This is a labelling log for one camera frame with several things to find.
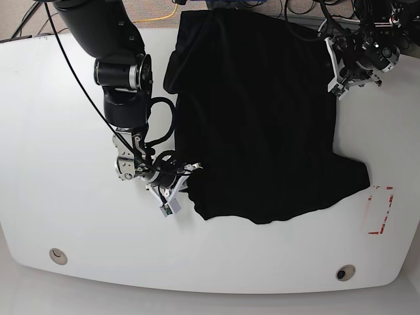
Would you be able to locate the black robot arm image-left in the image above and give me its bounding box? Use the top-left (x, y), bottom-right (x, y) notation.
top-left (43, 0), bottom-right (201, 217)

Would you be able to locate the black floor cable left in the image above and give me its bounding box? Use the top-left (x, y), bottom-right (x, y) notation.
top-left (11, 0), bottom-right (73, 39)

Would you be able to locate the table cable grommet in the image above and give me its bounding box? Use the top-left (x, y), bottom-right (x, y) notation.
top-left (335, 264), bottom-right (356, 282)
top-left (49, 248), bottom-right (68, 266)

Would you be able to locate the black t-shirt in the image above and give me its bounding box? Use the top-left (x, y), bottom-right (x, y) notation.
top-left (163, 9), bottom-right (370, 224)

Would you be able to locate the left table cable grommet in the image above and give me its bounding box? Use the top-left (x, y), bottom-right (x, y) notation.
top-left (49, 248), bottom-right (68, 266)

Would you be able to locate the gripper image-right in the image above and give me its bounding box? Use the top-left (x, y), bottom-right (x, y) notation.
top-left (324, 37), bottom-right (382, 97)

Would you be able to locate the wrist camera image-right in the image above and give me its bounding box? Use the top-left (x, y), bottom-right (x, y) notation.
top-left (327, 82), bottom-right (347, 100)

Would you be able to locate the red tape rectangle marking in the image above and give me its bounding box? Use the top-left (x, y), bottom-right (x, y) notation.
top-left (364, 186), bottom-right (395, 235)

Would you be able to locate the aluminium frame stand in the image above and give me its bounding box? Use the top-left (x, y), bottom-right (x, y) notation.
top-left (205, 0), bottom-right (394, 52)

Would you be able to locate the right table cable grommet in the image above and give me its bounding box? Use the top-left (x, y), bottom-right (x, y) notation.
top-left (335, 264), bottom-right (356, 282)

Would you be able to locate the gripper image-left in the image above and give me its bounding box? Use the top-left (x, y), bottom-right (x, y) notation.
top-left (145, 160), bottom-right (202, 206)

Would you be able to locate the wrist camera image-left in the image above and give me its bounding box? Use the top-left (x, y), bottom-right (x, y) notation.
top-left (159, 199), bottom-right (181, 217)

